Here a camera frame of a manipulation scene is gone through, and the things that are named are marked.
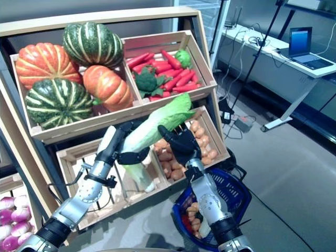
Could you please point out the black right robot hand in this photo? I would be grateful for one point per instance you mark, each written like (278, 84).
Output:
(183, 147)

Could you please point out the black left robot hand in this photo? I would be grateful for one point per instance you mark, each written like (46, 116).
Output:
(116, 147)

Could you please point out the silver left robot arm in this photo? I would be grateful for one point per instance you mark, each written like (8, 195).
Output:
(86, 194)

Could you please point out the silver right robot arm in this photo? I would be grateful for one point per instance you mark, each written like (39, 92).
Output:
(210, 204)

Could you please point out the blue plastic shopping basket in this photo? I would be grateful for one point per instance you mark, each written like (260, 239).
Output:
(241, 199)

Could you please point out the brown potato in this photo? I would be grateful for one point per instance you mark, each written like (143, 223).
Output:
(193, 208)
(195, 125)
(167, 167)
(212, 153)
(161, 144)
(177, 174)
(206, 141)
(198, 233)
(200, 133)
(206, 160)
(165, 156)
(176, 165)
(195, 223)

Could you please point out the wooden pumpkin crate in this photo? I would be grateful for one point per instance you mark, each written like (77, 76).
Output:
(86, 122)

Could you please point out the wooden potato crate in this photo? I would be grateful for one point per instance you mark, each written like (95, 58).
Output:
(223, 155)

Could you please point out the black power brick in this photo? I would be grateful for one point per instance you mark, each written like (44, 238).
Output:
(226, 116)

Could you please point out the wooden cabbage crate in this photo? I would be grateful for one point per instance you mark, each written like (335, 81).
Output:
(65, 162)

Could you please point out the red carrot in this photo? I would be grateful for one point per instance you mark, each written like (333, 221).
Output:
(185, 78)
(137, 61)
(172, 60)
(173, 82)
(185, 88)
(162, 67)

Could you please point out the small orange pumpkin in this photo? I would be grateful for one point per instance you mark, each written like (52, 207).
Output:
(107, 86)

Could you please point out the grey power adapter box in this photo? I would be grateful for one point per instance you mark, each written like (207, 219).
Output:
(244, 125)

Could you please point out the dark green broccoli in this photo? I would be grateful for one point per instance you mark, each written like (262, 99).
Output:
(145, 81)

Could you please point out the green striped pumpkin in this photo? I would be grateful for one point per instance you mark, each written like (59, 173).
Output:
(92, 43)
(57, 102)

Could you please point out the light green lettuce head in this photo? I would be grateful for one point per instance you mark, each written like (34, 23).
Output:
(183, 58)

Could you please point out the purple white turnip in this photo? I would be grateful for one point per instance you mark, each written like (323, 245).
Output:
(5, 216)
(19, 228)
(21, 214)
(5, 231)
(10, 241)
(6, 202)
(21, 200)
(25, 237)

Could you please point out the wooden carrot crate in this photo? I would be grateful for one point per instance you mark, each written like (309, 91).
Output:
(157, 39)

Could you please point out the wooden turnip crate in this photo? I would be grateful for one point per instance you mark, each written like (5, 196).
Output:
(10, 183)

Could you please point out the large orange pumpkin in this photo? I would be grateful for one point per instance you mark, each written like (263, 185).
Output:
(42, 63)

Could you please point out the tall black tripod stand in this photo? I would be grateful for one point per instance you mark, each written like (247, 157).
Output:
(255, 55)

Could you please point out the white desk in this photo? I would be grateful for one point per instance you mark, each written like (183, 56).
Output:
(288, 86)

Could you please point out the thin black tripod stand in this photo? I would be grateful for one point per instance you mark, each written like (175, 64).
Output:
(217, 26)

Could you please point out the router with antennas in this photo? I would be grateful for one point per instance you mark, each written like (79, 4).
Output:
(230, 25)

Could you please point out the wooden display shelf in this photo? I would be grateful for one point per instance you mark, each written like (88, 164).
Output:
(105, 15)

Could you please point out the white framed glass cabinet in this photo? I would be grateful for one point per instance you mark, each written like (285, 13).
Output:
(207, 15)

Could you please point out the open laptop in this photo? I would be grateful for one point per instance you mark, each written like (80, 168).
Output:
(299, 39)

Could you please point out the dark metal rack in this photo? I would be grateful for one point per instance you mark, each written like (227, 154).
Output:
(287, 23)

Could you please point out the pale box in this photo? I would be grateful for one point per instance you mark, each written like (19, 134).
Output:
(304, 4)

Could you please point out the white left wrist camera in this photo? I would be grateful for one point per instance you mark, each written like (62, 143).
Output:
(106, 139)

